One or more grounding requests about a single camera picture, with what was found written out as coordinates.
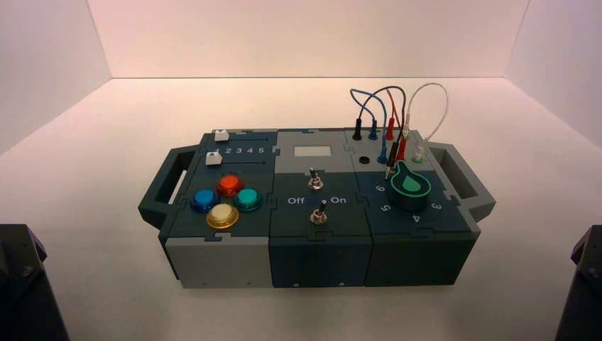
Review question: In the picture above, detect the blue jumper cable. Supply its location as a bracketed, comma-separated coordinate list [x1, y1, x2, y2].
[349, 88, 390, 165]

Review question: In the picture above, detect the small grey display screen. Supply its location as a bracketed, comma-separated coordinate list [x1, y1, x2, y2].
[294, 146, 331, 158]

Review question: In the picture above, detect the red jumper cable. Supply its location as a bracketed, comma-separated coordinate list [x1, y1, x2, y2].
[384, 90, 408, 163]

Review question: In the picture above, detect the red round push button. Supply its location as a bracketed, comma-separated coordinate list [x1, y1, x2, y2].
[216, 175, 245, 199]

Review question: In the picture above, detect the blue round push button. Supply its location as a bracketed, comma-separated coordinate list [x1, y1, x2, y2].
[190, 188, 221, 214]

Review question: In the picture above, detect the dark teal grey control box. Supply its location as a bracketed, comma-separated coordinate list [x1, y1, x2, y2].
[137, 126, 497, 289]

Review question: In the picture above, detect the yellow round push button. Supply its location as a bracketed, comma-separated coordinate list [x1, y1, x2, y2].
[206, 203, 240, 230]

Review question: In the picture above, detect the black jumper cable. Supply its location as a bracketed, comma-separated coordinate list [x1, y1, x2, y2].
[352, 85, 407, 180]

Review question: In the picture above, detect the green round push button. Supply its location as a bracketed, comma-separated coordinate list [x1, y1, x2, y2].
[232, 188, 264, 212]

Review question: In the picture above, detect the teal green rotary knob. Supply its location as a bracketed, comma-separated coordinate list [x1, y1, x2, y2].
[387, 160, 432, 212]

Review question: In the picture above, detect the white jumper cable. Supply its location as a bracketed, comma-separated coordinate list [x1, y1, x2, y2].
[404, 82, 449, 160]

